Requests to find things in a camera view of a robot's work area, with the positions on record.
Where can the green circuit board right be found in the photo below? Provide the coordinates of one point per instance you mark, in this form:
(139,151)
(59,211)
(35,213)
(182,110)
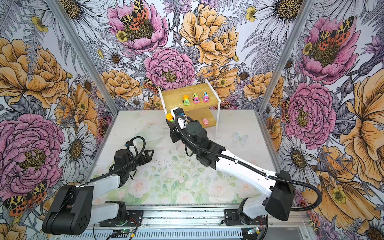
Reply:
(253,231)

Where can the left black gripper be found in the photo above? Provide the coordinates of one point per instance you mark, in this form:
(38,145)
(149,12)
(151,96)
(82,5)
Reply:
(140,156)

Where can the green circuit board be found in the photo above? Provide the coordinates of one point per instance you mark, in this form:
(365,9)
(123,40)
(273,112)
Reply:
(124,233)
(253,231)

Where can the green circuit board left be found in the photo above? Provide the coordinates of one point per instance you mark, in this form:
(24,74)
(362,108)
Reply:
(124,233)

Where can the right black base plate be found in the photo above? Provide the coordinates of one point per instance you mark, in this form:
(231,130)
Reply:
(233,218)

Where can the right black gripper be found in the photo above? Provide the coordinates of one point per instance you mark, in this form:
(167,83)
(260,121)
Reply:
(174,130)

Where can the orange green toy car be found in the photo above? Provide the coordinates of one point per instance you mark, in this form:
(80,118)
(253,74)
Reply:
(169,117)
(186,100)

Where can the pink teal striped toy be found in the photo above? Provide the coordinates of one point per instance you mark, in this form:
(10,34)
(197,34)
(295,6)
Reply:
(206,98)

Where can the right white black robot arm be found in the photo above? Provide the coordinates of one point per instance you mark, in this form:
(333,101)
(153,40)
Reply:
(276,189)

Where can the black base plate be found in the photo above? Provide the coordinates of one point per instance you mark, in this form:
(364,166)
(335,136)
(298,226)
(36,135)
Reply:
(233,218)
(131,218)

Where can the pink green striped toy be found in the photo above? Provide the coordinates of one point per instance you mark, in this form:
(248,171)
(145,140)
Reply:
(196,98)

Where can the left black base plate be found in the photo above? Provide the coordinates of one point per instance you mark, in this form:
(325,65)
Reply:
(131,218)

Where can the wooden two-tier white-frame shelf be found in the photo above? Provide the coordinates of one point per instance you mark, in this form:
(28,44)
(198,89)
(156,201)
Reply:
(174,98)

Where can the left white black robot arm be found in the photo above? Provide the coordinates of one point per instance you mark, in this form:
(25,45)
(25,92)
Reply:
(73,211)

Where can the aluminium front rail frame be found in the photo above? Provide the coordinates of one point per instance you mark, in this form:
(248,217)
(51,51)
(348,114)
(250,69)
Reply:
(202,222)

